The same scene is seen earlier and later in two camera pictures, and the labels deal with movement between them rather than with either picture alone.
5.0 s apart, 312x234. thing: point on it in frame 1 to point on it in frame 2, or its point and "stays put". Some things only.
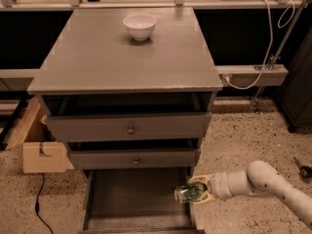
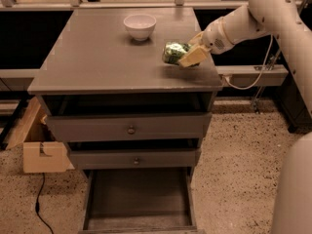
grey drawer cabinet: [134, 113] stays put
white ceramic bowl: [139, 25] stays put
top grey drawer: [72, 129] stays put
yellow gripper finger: [207, 198] to [192, 58]
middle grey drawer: [133, 158] stays put
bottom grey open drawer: [136, 200] stays put
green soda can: [189, 193] to [173, 51]
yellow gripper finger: [203, 178] to [197, 39]
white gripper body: [219, 185] to [214, 38]
